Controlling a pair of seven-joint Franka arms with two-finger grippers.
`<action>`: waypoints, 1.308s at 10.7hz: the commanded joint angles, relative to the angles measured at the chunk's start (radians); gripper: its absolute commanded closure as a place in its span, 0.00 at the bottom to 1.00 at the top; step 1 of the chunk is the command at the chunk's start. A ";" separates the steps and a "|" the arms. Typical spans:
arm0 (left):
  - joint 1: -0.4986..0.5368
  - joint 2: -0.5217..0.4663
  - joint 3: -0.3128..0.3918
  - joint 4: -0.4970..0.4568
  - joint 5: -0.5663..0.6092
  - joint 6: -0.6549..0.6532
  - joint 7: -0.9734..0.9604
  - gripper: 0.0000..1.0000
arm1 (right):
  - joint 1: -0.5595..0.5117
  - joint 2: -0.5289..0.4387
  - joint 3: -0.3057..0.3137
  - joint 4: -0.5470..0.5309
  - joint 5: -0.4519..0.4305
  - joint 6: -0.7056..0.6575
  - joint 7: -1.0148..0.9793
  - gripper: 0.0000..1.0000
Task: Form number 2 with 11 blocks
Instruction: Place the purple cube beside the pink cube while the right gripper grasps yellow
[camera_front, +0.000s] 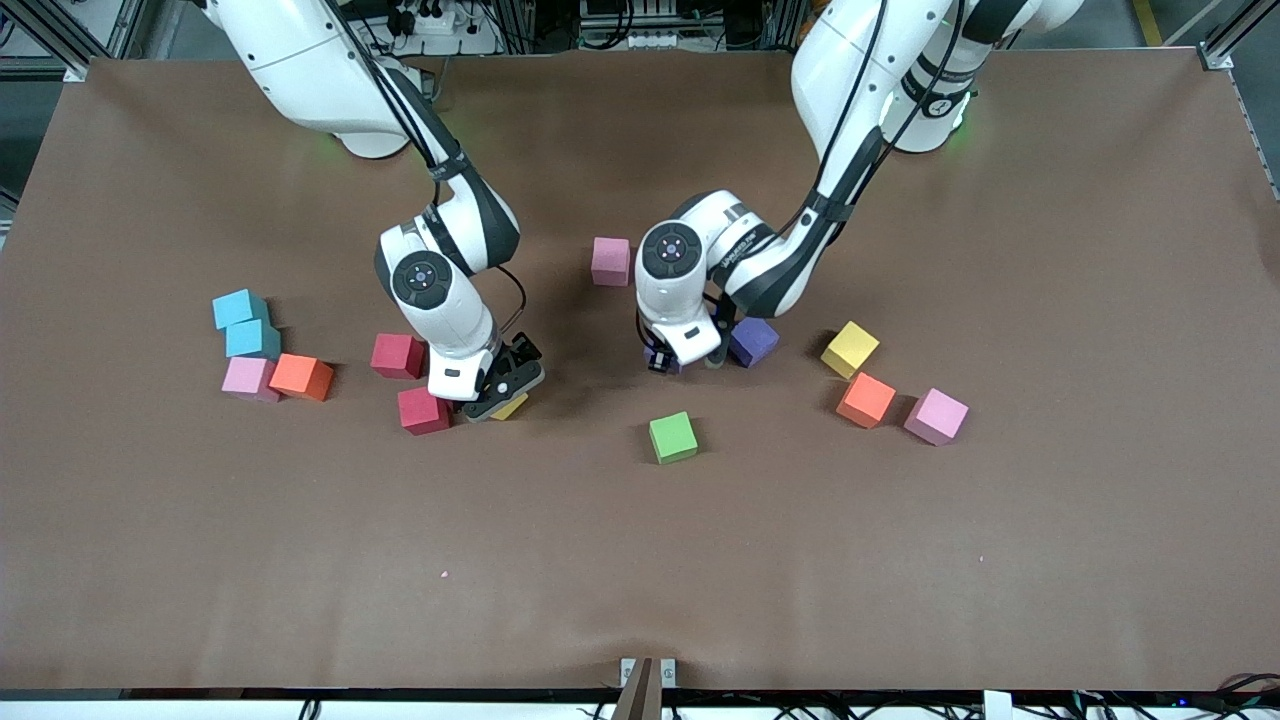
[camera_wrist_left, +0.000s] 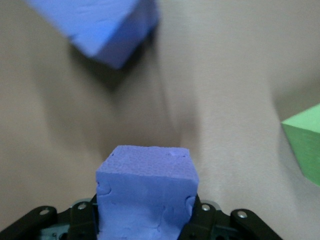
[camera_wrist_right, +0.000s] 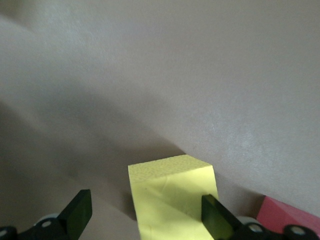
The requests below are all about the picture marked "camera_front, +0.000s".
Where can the brown table cover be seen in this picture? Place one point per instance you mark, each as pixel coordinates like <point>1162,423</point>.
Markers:
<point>640,560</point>

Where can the red foam cube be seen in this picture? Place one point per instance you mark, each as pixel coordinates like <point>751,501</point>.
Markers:
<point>423,410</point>
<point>397,355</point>

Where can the orange foam cube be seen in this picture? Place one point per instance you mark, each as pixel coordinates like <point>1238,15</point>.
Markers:
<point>301,377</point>
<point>866,399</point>

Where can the green foam cube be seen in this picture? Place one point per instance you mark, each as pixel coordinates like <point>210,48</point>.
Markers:
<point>673,437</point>

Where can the yellow foam cube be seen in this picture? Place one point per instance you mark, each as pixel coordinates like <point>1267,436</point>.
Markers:
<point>850,349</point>
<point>512,408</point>

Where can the aluminium frame rail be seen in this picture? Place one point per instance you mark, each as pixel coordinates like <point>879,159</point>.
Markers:
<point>45,38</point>
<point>1215,55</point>

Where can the white power strip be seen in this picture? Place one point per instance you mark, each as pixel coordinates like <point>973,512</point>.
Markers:
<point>430,20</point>

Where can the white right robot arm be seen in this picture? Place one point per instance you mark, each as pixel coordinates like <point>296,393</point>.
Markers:
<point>300,70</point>

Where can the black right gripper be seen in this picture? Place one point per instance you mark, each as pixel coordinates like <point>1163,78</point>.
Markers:
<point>520,353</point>

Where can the white tag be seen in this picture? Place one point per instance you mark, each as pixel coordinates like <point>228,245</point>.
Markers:
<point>997,707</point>

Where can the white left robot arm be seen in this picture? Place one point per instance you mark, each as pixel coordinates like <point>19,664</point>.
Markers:
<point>850,70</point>

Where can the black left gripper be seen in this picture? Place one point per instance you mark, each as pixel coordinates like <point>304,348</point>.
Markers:
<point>657,358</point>

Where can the pink foam cube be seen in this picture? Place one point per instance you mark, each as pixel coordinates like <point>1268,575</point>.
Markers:
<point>248,378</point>
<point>610,261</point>
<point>936,416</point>

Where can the silver metal bracket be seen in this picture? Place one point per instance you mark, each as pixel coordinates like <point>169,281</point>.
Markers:
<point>668,672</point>

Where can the cyan foam cube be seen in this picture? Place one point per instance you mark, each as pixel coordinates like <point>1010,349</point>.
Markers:
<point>240,308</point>
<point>252,340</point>

